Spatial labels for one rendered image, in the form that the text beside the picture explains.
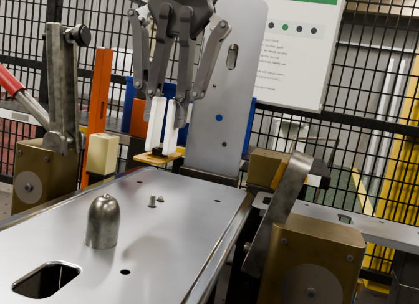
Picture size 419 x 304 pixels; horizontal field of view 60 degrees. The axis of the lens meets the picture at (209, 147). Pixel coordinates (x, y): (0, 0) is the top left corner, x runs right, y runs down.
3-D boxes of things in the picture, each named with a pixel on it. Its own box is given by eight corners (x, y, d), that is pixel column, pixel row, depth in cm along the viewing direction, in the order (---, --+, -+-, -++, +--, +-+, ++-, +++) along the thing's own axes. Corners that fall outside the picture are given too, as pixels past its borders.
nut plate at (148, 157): (160, 166, 43) (161, 156, 42) (131, 159, 44) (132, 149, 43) (183, 156, 51) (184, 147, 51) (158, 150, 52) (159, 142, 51)
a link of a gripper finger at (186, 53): (189, 12, 46) (199, 13, 45) (183, 101, 47) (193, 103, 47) (178, 5, 42) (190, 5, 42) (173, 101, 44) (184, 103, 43)
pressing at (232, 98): (237, 177, 72) (270, -1, 66) (182, 165, 74) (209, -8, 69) (237, 177, 72) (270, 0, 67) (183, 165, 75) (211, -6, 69)
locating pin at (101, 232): (104, 267, 34) (113, 202, 33) (75, 258, 35) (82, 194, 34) (121, 254, 38) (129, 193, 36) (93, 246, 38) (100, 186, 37)
